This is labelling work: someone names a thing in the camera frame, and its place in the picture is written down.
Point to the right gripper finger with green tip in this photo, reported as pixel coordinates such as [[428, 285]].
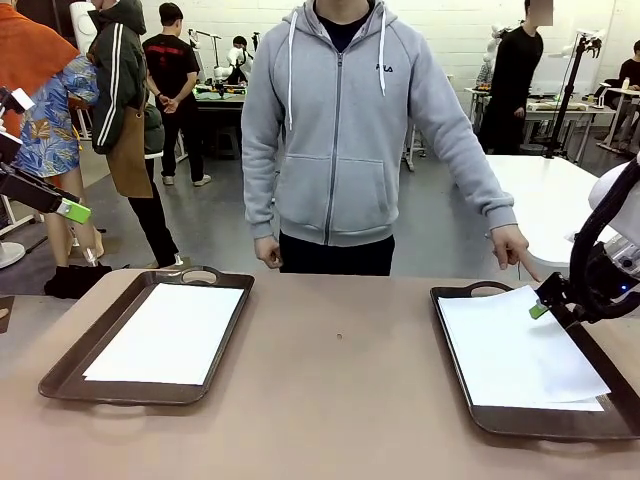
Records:
[[552, 290], [569, 315]]

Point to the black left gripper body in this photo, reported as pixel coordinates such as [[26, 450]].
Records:
[[17, 182]]

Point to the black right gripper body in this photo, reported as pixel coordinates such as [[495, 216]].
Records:
[[620, 292]]

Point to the white A4 paper sheet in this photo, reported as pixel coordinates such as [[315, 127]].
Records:
[[530, 406], [510, 350], [170, 335]]

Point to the person's left forearm grey sleeve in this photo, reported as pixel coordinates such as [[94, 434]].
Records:
[[480, 190]]

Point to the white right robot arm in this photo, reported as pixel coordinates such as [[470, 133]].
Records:
[[602, 192]]

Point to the person's right forearm grey sleeve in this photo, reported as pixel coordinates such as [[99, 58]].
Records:
[[260, 190]]

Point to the person's left hand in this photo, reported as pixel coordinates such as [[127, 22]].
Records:
[[510, 245]]

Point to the person's right hand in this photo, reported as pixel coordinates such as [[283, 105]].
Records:
[[269, 252]]

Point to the figure in blue floral shirt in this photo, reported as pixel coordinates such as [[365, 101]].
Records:
[[55, 125]]

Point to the white round stand base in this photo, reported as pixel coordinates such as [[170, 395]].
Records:
[[10, 255]]

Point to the black bag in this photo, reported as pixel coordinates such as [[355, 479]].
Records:
[[75, 282]]

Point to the brown plastic serving tray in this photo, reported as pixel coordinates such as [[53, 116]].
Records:
[[125, 395], [525, 425]]

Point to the brown wooden object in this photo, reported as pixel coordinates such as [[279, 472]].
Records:
[[6, 315]]

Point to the person in dark striped jacket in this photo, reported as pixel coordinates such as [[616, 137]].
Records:
[[120, 90]]

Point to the orange cloth garment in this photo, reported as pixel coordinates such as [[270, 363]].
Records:
[[30, 55]]

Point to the white rounded plastic shell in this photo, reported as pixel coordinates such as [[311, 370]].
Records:
[[82, 25]]

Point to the person in black printed t-shirt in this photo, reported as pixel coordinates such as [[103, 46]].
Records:
[[170, 70]]

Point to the grey workbench table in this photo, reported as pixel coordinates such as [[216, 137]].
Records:
[[575, 112]]

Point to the black tripod pole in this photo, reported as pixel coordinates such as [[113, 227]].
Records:
[[567, 100]]

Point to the standing person in black clothes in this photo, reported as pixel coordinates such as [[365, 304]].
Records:
[[515, 85]]

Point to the black trousers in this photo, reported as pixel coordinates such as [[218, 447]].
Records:
[[340, 255]]

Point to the seated person in black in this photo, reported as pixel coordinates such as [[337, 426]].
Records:
[[630, 70]]

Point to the grey zip hoodie torso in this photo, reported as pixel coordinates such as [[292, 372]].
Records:
[[340, 140]]

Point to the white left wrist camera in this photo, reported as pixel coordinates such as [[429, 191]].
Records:
[[17, 100]]

